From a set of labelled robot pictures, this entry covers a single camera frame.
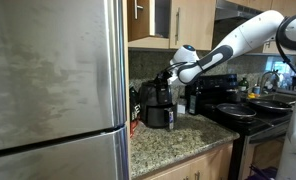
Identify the large black frying pan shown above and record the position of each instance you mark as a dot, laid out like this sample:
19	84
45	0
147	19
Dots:
270	105

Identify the black protein powder tub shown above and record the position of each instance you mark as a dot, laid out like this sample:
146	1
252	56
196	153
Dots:
134	103

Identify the wooden cabinet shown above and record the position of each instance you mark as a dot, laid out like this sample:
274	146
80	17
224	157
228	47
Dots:
210	165
169	24

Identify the wooden lower cabinet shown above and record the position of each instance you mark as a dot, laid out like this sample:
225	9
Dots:
210	165

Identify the stainless steel refrigerator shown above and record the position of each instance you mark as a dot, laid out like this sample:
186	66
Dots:
62	90

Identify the small black frying pan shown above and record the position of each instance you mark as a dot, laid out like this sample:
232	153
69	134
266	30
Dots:
235	110

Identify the white wall outlet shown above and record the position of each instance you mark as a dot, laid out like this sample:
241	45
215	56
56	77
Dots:
181	108

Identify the black range hood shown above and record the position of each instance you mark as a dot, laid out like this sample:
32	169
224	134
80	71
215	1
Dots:
229	10

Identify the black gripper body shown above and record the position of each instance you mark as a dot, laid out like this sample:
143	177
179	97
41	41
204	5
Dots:
161	81

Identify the chrome kitchen faucet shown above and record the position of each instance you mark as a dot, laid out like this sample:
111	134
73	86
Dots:
269	81

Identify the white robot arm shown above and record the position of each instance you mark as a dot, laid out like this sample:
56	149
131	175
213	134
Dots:
270	25

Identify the wooden upper cabinet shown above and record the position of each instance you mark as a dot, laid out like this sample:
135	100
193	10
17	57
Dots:
169	24

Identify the black electric stove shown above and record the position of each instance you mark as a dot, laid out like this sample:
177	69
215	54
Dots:
263	127

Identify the dark olive oil bottle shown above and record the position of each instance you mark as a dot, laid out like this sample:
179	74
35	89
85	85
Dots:
192	103

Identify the green dish soap bottle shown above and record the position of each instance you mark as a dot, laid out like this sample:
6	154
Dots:
243	85

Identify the black air fryer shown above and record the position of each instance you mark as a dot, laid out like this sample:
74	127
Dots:
157	109

